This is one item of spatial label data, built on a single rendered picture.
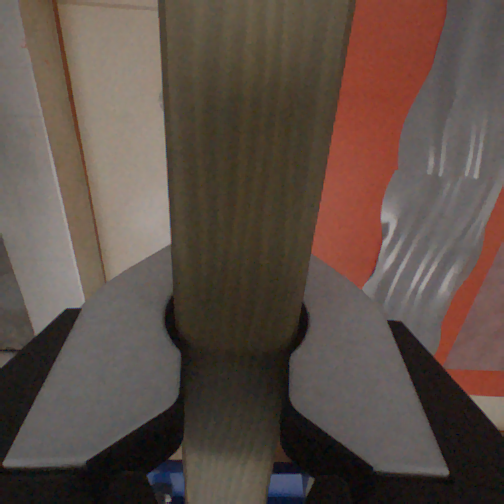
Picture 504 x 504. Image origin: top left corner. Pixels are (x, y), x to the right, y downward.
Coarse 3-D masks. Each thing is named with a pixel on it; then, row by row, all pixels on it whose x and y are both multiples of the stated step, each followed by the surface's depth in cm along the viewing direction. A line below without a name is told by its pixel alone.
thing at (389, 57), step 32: (384, 0) 17; (416, 0) 17; (352, 32) 18; (384, 32) 18; (416, 32) 18; (352, 64) 19; (384, 64) 19; (416, 64) 19; (352, 96) 19; (384, 96) 20; (352, 128) 20; (384, 128) 20; (352, 160) 21; (384, 160) 21
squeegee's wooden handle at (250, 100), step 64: (192, 0) 5; (256, 0) 5; (320, 0) 5; (192, 64) 5; (256, 64) 5; (320, 64) 5; (192, 128) 6; (256, 128) 6; (320, 128) 6; (192, 192) 6; (256, 192) 6; (320, 192) 7; (192, 256) 7; (256, 256) 7; (192, 320) 8; (256, 320) 8; (192, 384) 9; (256, 384) 9; (192, 448) 11; (256, 448) 10
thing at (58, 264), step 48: (0, 0) 14; (48, 0) 16; (0, 48) 15; (48, 48) 17; (0, 96) 16; (48, 96) 17; (0, 144) 17; (48, 144) 17; (0, 192) 18; (48, 192) 18; (48, 240) 20; (96, 240) 23; (48, 288) 21; (96, 288) 24
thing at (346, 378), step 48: (336, 288) 10; (336, 336) 8; (384, 336) 9; (288, 384) 7; (336, 384) 7; (384, 384) 7; (288, 432) 7; (336, 432) 6; (384, 432) 6; (432, 432) 6
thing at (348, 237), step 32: (352, 192) 22; (384, 192) 22; (320, 224) 23; (352, 224) 23; (320, 256) 25; (352, 256) 25; (480, 256) 25; (480, 288) 26; (448, 320) 28; (480, 320) 28; (448, 352) 30; (480, 352) 30; (480, 384) 32
